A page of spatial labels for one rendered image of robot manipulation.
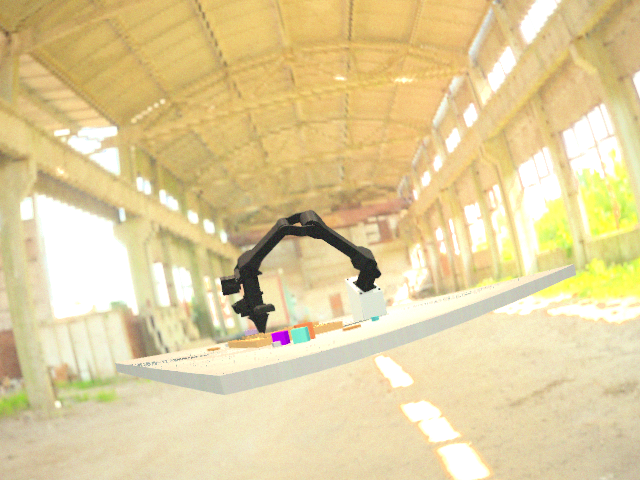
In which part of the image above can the pale yellow square board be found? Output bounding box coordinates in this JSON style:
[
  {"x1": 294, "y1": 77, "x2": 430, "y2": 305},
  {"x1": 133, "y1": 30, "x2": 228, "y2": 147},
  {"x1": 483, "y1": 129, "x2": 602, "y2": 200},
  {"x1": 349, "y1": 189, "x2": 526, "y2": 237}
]
[{"x1": 227, "y1": 321, "x2": 343, "y2": 349}]

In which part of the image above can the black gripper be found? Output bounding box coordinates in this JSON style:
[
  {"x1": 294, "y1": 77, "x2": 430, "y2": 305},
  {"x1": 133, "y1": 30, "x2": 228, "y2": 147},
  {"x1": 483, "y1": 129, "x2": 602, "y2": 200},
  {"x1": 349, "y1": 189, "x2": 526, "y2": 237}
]
[{"x1": 241, "y1": 289, "x2": 275, "y2": 334}]

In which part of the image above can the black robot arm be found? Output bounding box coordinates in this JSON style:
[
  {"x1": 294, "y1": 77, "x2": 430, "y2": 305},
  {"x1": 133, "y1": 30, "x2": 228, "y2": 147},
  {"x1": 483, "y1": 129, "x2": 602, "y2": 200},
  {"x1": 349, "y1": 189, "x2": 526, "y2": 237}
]
[{"x1": 220, "y1": 210, "x2": 381, "y2": 314}]

